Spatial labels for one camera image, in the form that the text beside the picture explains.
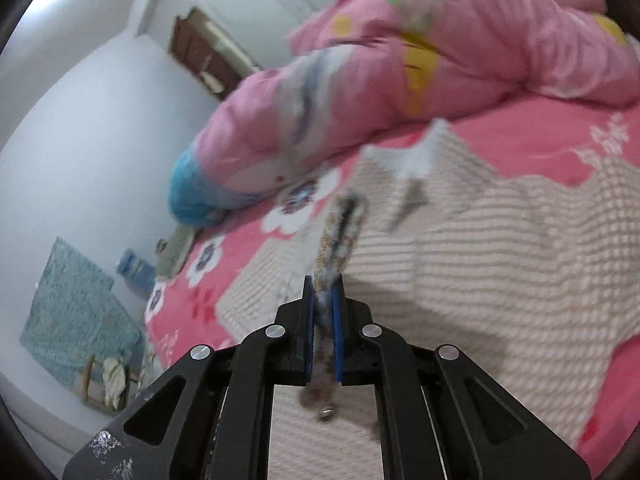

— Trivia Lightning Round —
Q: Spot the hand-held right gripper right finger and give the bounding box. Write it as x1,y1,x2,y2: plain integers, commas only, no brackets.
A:
332,275,591,480

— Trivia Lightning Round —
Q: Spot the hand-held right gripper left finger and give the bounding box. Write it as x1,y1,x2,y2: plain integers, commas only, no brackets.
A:
62,275,316,480

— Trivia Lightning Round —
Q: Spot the beige white checked sweater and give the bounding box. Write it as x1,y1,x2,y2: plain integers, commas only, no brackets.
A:
217,120,640,480

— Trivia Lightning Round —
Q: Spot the grey-green patterned mat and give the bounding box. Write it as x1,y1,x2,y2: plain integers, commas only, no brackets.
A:
156,225,202,281

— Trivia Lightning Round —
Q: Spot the blue bottle pack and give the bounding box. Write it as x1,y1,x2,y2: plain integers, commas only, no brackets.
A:
116,249,158,296

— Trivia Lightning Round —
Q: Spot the wooden stool with cloth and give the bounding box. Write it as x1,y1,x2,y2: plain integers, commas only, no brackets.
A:
75,355,142,413

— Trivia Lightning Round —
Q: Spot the teal patterned cloth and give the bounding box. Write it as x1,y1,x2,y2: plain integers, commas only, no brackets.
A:
20,236,146,391

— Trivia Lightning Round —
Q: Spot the pink floral bed blanket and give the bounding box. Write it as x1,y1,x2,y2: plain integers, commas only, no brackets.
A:
142,95,640,471

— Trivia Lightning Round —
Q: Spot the brown wooden door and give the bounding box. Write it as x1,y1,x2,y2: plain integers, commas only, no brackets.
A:
170,7,257,106

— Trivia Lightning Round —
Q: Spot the pink printed quilt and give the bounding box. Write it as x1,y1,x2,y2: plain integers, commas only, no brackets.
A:
167,0,640,226

